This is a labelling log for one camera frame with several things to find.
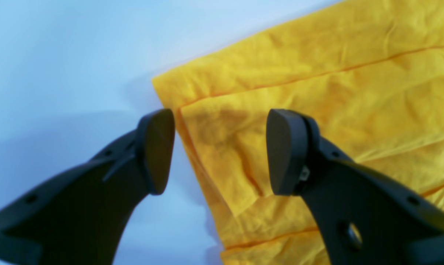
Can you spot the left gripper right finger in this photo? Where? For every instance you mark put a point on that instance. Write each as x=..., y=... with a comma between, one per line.
x=364, y=216

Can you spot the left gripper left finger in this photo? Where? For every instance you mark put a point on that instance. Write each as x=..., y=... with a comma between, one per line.
x=78, y=216

